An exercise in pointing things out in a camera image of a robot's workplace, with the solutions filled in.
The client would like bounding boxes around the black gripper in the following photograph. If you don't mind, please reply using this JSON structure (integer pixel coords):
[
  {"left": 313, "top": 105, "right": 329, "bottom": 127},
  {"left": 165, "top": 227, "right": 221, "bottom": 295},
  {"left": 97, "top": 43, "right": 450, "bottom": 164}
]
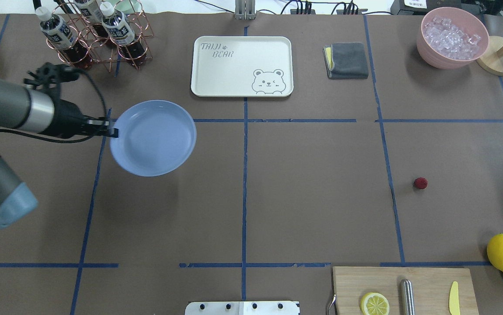
[{"left": 49, "top": 100, "right": 120, "bottom": 139}]

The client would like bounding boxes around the blue round plate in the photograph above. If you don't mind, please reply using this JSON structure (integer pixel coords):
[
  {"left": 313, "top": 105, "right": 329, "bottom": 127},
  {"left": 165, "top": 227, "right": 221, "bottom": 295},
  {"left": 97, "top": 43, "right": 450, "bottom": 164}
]
[{"left": 110, "top": 100, "right": 197, "bottom": 177}]

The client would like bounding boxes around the red strawberry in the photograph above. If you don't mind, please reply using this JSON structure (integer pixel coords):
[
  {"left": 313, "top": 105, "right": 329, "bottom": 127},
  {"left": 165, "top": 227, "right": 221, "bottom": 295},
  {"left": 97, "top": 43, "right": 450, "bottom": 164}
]
[{"left": 413, "top": 177, "right": 428, "bottom": 190}]

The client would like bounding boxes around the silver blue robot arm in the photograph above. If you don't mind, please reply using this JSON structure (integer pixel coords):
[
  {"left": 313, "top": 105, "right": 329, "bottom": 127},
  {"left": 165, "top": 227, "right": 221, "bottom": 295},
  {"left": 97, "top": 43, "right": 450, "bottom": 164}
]
[{"left": 0, "top": 63, "right": 119, "bottom": 229}]

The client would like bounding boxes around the tea bottle white cap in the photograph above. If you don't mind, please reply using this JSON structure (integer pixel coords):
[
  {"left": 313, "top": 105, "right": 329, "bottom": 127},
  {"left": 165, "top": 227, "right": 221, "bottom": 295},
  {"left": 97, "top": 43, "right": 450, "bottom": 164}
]
[{"left": 35, "top": 6, "right": 93, "bottom": 70}]

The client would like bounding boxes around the green bowl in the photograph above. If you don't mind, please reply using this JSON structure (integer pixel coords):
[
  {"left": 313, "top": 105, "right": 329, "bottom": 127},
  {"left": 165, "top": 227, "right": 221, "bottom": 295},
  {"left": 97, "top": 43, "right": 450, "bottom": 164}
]
[{"left": 109, "top": 0, "right": 144, "bottom": 14}]

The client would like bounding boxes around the cream bear tray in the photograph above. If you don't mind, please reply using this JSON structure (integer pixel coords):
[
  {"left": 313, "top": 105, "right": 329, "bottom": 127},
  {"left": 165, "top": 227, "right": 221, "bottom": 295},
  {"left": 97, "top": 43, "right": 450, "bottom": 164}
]
[{"left": 190, "top": 36, "right": 295, "bottom": 98}]

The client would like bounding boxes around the grey folded cloth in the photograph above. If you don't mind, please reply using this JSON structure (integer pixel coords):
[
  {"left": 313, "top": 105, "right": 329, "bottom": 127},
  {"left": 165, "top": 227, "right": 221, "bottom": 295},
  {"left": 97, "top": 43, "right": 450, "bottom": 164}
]
[{"left": 323, "top": 42, "right": 369, "bottom": 80}]

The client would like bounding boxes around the lemon half slice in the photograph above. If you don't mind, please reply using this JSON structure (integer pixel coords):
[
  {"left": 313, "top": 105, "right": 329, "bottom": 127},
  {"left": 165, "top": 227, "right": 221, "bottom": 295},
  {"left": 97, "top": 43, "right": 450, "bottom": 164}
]
[{"left": 359, "top": 292, "right": 390, "bottom": 315}]

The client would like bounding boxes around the steel cylinder tool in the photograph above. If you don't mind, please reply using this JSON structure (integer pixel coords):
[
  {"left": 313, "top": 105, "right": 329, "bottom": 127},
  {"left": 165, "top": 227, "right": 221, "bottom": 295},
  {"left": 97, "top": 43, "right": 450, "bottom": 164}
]
[{"left": 400, "top": 279, "right": 415, "bottom": 315}]

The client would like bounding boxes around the pink bowl with ice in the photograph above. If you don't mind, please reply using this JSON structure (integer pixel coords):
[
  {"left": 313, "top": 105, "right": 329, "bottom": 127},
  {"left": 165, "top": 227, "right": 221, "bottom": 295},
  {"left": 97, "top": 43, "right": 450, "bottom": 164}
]
[{"left": 417, "top": 7, "right": 489, "bottom": 69}]

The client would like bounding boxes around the wooden cutting board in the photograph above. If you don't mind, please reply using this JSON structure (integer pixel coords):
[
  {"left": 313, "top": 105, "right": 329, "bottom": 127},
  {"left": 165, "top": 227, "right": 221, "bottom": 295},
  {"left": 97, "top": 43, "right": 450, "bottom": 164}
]
[{"left": 333, "top": 266, "right": 479, "bottom": 315}]

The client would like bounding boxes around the yellow plastic knife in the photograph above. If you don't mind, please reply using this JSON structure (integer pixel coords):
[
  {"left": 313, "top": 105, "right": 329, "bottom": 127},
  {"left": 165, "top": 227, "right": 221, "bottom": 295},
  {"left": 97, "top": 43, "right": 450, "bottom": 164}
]
[{"left": 449, "top": 281, "right": 460, "bottom": 315}]

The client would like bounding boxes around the copper wire bottle rack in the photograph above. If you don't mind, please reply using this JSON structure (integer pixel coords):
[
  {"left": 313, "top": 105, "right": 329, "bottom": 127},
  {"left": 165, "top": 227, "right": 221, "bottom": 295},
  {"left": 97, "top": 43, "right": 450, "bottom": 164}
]
[{"left": 46, "top": 0, "right": 155, "bottom": 72}]

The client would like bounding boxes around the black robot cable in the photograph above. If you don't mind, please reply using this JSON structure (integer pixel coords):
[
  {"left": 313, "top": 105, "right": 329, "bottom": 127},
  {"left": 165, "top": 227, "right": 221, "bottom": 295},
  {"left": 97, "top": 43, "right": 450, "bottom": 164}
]
[{"left": 0, "top": 66, "right": 112, "bottom": 144}]

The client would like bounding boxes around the aluminium frame post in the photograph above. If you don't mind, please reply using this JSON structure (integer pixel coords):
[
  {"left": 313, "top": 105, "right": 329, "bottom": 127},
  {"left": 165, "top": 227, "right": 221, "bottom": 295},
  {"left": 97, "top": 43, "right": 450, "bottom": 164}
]
[{"left": 235, "top": 0, "right": 257, "bottom": 20}]

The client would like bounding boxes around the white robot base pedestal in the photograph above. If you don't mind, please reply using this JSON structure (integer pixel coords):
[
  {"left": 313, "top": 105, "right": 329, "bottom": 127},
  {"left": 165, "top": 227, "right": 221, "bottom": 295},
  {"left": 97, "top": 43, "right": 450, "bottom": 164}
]
[{"left": 185, "top": 301, "right": 301, "bottom": 315}]

